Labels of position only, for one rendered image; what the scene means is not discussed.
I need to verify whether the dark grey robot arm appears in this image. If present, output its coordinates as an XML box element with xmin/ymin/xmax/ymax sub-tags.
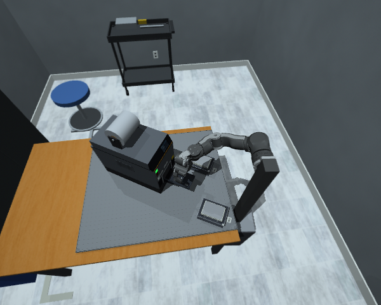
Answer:
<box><xmin>175</xmin><ymin>132</ymin><xmax>276</xmax><ymax>171</ymax></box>

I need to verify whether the grey cylinder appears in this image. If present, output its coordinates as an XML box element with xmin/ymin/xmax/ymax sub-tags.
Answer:
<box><xmin>104</xmin><ymin>111</ymin><xmax>140</xmax><ymax>146</ymax></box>

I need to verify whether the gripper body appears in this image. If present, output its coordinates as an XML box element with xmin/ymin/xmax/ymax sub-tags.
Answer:
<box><xmin>173</xmin><ymin>158</ymin><xmax>193</xmax><ymax>177</ymax></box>

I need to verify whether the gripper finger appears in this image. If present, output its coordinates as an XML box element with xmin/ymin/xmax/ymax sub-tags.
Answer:
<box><xmin>173</xmin><ymin>169</ymin><xmax>182</xmax><ymax>184</ymax></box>

